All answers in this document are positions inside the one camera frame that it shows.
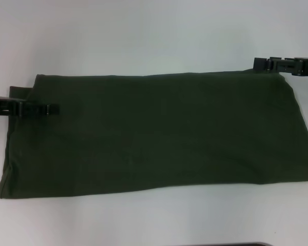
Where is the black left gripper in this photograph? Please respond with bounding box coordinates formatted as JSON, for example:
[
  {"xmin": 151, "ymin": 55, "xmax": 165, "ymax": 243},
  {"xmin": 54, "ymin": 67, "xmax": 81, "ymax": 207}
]
[{"xmin": 0, "ymin": 95, "xmax": 61, "ymax": 118}]

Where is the dark green printed t-shirt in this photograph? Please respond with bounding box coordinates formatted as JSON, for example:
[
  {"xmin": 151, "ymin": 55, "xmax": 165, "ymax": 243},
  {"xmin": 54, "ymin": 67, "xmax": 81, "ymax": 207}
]
[{"xmin": 0, "ymin": 67, "xmax": 308, "ymax": 199}]

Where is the dark grey robot base edge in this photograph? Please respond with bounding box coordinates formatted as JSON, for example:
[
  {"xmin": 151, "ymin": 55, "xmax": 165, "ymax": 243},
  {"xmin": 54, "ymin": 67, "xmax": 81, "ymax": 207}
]
[{"xmin": 227, "ymin": 242, "xmax": 272, "ymax": 246}]

